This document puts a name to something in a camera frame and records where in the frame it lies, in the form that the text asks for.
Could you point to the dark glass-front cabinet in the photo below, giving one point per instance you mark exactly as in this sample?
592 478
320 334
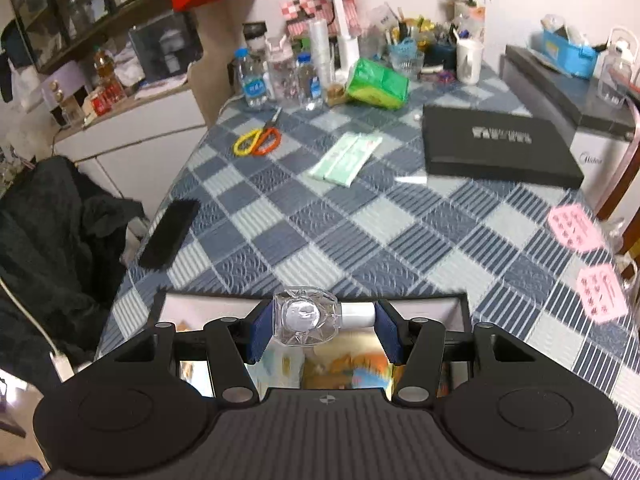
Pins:
75 5

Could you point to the black microwave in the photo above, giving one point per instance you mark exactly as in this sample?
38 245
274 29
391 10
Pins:
165 47

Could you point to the green tissue pack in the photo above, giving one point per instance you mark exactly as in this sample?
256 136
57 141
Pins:
377 84

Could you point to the white counter cabinet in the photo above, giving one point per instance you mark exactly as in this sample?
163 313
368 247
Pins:
140 135

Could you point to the stack of clear plastic cups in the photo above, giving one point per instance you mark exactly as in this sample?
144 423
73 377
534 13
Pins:
321 50

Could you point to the yellow orange scissors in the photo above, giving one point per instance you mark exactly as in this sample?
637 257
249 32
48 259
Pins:
260 140

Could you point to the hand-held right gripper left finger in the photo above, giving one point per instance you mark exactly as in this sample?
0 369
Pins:
257 333

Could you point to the clear plastic jar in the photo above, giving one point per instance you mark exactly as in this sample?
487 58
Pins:
282 79

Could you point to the blue tissue basket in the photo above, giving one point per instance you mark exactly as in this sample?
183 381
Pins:
570 50

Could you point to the white desk lamp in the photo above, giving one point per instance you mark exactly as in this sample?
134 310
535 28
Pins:
345 35

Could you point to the dark lid drinking bottle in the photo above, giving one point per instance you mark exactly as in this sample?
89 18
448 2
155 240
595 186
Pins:
255 35

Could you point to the black jacket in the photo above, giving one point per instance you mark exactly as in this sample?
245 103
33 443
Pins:
55 240

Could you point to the clear plastic jug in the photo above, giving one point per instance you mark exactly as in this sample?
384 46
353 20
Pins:
617 74

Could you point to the blue checkered desktop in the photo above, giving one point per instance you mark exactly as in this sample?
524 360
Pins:
390 240

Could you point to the pink checkered box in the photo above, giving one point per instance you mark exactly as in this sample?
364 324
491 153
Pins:
312 10

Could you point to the dark hanging garment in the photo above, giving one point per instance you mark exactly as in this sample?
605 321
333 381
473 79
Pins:
10 60

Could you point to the blue label water bottle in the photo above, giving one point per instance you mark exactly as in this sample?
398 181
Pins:
310 84
255 84

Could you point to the green white wipe packet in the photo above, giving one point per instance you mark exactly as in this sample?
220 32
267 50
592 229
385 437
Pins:
357 157
332 157

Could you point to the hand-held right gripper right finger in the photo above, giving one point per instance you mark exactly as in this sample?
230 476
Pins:
387 333

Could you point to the small blue basket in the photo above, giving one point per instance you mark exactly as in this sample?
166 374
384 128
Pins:
402 51

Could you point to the black storage box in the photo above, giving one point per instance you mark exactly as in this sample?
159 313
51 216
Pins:
200 307

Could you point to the white cup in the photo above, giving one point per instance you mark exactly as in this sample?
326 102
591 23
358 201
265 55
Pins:
469 61

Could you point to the flat black box lid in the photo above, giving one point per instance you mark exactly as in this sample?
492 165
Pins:
495 152

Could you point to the cooking oil bottle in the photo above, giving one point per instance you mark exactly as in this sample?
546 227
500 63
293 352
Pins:
105 69

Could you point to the black smartphone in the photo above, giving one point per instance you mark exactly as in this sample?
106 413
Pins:
168 235

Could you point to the pink sticker sheet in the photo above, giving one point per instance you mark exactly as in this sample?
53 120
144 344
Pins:
574 227
602 293

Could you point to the small clear bottle white cap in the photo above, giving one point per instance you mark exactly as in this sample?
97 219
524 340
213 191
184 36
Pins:
307 316

